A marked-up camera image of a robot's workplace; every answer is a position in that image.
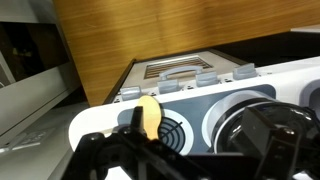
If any toy play kitchen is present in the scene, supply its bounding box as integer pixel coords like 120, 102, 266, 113
68, 48, 320, 180

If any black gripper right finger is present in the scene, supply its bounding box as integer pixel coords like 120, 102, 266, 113
241, 106, 320, 180

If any grey oven door handle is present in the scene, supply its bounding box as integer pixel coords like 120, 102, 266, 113
159, 65, 204, 81

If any grey stovetop burner panel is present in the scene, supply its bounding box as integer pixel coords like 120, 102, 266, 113
117, 83, 278, 156

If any wooden spoon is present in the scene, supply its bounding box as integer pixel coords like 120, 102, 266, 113
137, 95, 163, 141

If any grey metal cabinet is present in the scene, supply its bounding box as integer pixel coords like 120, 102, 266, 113
0, 0, 83, 148

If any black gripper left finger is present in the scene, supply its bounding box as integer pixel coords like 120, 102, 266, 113
63, 105, 208, 180

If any grey toy stove knob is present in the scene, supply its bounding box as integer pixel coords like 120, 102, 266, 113
195, 71, 220, 88
157, 79, 183, 95
120, 85, 143, 102
232, 63, 258, 80

